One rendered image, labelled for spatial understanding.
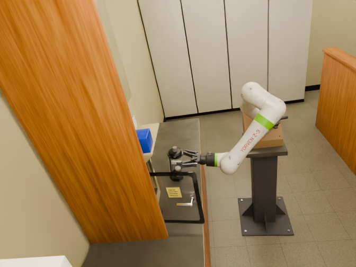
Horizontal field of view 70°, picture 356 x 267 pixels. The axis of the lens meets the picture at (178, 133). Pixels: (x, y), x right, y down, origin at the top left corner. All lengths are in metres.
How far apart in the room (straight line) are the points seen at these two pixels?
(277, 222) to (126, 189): 1.84
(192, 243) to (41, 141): 0.97
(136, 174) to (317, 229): 2.04
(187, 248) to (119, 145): 0.73
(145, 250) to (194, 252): 0.29
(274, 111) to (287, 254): 1.52
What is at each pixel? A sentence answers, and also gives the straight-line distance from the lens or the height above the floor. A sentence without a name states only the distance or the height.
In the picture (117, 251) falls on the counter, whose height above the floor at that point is 0.94.
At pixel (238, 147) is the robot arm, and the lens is 1.54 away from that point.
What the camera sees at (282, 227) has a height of 0.01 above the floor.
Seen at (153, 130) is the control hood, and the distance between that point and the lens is 1.48.
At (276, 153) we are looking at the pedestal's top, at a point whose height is 0.93.
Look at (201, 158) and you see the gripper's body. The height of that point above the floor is 1.21.
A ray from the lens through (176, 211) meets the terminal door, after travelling 1.53.
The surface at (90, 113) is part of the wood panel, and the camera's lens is 1.14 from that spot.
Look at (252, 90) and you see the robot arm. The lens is 1.53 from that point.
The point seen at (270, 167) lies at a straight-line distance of 2.31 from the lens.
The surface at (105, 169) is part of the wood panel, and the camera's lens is 1.30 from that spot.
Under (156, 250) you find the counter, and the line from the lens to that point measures 1.60.
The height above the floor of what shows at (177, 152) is 1.26.
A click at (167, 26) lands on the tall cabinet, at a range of 4.19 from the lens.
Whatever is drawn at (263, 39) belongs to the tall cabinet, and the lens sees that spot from 4.35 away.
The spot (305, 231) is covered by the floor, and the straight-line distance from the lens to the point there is 2.84.
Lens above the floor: 2.23
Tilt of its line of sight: 31 degrees down
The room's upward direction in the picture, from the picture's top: 12 degrees counter-clockwise
